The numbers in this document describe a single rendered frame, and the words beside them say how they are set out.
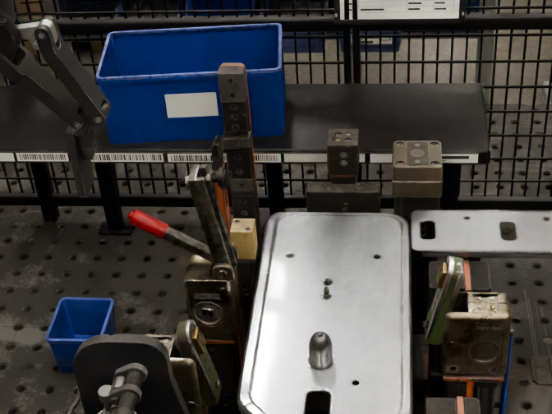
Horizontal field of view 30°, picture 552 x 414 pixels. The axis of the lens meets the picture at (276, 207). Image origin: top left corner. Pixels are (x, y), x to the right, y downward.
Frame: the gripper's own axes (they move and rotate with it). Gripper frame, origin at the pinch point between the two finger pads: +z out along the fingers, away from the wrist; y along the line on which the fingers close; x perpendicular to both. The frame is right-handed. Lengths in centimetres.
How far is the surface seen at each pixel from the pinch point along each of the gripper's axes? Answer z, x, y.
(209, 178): 25.2, 35.1, 10.3
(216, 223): 31.8, 33.9, 10.8
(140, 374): 28.3, 3.0, 7.2
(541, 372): 76, 50, 59
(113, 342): 27.3, 6.7, 3.6
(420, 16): 30, 90, 39
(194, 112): 38, 71, 1
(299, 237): 46, 49, 20
